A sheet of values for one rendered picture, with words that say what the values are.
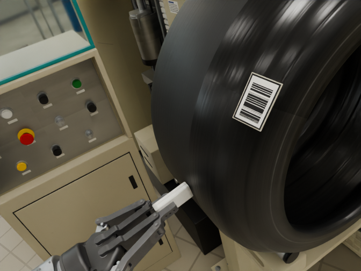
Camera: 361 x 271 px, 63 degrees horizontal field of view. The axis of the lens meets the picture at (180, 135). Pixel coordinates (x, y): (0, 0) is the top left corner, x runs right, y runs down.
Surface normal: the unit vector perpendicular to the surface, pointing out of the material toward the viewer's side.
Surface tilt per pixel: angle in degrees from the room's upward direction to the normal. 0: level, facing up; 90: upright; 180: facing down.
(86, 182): 90
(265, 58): 57
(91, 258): 8
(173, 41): 48
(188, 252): 0
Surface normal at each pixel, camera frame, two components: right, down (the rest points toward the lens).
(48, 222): 0.48, 0.44
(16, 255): -0.22, -0.78
